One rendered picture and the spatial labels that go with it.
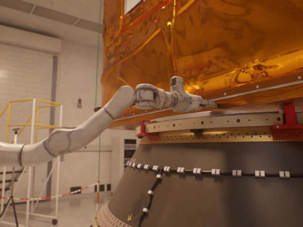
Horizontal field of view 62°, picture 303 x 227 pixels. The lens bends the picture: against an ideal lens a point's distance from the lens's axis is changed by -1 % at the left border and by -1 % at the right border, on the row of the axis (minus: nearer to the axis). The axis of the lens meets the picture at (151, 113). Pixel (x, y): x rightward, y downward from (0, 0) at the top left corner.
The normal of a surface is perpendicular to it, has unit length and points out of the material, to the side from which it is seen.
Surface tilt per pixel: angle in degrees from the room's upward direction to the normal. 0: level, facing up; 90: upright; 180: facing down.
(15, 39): 90
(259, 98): 90
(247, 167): 62
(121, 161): 90
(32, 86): 90
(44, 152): 101
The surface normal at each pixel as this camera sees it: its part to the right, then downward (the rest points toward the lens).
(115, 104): -0.14, -0.01
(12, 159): 0.14, 0.18
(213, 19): -0.91, 0.12
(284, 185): -0.29, -0.58
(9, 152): 0.15, -0.40
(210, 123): -0.58, -0.11
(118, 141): -0.81, -0.08
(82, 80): 0.58, -0.11
